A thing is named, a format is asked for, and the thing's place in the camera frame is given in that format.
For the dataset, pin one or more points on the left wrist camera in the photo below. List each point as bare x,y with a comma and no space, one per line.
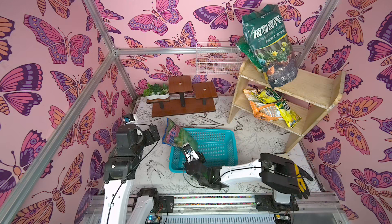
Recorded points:
129,119

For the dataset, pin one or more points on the yellow fertilizer bag lower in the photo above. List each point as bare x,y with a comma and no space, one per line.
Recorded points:
289,116

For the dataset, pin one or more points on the small green bag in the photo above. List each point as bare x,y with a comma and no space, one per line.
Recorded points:
244,47

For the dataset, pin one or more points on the teal plastic basket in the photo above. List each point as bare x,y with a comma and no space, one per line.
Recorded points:
218,147

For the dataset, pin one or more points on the blue green soil bag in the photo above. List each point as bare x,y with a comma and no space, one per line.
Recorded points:
176,136

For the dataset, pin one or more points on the yellow fertilizer bag upper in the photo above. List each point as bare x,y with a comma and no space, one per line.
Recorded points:
264,96

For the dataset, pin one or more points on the yellow fertilizer bag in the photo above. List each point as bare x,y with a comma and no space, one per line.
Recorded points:
264,96
289,116

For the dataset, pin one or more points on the orange white fertilizer bag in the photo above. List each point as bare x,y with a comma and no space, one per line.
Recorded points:
265,112

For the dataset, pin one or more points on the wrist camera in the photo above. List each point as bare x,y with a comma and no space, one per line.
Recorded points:
129,119
190,150

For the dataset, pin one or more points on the white wire basket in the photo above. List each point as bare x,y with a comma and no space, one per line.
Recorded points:
218,60

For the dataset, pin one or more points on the dark green soil bag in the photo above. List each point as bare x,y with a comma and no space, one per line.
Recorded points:
267,37

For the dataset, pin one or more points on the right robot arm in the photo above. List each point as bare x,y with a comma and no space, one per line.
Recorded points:
282,175

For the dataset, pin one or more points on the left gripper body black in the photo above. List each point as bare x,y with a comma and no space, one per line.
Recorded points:
147,139

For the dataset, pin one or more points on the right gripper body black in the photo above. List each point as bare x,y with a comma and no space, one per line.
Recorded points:
194,164

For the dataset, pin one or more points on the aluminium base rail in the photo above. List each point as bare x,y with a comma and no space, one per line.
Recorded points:
237,208

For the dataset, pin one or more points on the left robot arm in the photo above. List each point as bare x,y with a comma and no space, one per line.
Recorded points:
120,174

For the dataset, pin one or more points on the white planter with succulents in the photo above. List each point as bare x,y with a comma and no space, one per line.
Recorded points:
156,91

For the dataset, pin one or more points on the brown stepped plant stand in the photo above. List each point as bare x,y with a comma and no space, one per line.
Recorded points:
194,98

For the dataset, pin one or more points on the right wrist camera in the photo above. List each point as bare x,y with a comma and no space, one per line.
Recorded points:
190,150

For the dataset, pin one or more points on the wooden two-tier shelf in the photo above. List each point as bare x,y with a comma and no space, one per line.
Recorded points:
310,95

